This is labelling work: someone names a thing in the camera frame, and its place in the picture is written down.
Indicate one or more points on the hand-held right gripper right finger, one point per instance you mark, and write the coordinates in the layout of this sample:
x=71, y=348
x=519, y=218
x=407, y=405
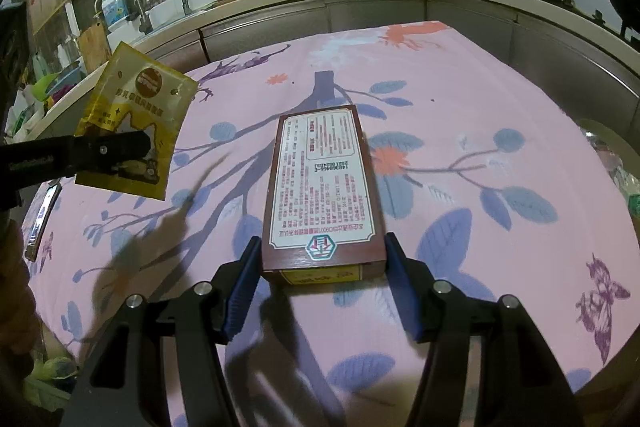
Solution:
x=405, y=292

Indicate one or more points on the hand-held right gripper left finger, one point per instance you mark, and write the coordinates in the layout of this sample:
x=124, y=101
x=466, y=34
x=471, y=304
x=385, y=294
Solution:
x=242, y=292

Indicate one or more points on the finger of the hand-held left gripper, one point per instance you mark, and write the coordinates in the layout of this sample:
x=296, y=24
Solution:
x=110, y=149

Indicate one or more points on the yellow snack packet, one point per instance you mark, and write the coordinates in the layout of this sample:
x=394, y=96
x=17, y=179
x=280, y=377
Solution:
x=145, y=92

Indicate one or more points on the brown printed carton box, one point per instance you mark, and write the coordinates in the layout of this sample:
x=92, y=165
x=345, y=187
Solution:
x=320, y=187

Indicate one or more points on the beige round plastic bin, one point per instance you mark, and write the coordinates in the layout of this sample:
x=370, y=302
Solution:
x=607, y=142

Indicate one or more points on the person's left forearm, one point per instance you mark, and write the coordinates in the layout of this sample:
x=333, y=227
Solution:
x=15, y=287

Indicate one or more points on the silver flat object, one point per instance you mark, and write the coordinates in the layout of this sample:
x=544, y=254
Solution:
x=42, y=219

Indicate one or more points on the green plastic basin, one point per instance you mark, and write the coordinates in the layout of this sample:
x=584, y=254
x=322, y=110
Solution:
x=45, y=84

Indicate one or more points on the wooden cutting board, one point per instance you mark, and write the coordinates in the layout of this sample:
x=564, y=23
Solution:
x=94, y=49

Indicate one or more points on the pink leaf-printed tablecloth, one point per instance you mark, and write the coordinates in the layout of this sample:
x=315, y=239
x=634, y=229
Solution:
x=475, y=107

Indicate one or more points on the yellow-green plastic bag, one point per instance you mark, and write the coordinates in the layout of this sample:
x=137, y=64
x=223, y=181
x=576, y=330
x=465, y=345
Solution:
x=50, y=372

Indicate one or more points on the grey kitchen counter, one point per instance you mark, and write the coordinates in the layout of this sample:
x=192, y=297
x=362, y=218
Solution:
x=375, y=7

